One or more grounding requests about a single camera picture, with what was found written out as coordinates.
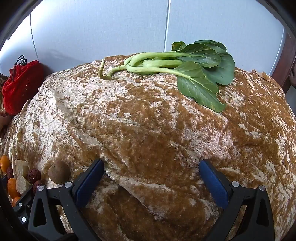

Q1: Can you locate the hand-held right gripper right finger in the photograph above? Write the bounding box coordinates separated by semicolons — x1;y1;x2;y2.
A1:
199;159;275;241

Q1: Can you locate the brown patterned cloth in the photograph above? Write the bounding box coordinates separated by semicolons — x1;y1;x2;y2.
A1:
0;73;10;112

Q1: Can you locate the brown velvet blanket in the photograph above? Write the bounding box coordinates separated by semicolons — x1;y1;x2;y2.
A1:
0;54;296;241

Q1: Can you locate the brown round fruit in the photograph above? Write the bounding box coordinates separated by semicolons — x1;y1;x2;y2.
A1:
48;160;70;183

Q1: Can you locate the dark wooden furniture frame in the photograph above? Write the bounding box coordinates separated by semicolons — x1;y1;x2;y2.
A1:
270;30;296;95

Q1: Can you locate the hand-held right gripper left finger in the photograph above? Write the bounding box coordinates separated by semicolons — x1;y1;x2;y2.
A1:
28;159;105;241

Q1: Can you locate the green bok choy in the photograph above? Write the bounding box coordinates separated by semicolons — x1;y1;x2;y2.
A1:
98;40;236;113

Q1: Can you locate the red velvet drawstring pouch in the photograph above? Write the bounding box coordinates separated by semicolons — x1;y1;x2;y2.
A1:
2;55;45;115

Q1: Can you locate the pale ginger piece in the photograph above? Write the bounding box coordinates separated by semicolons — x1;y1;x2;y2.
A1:
15;176;32;194
15;159;29;178

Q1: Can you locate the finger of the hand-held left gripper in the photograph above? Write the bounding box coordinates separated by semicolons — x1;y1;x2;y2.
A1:
13;188;34;225

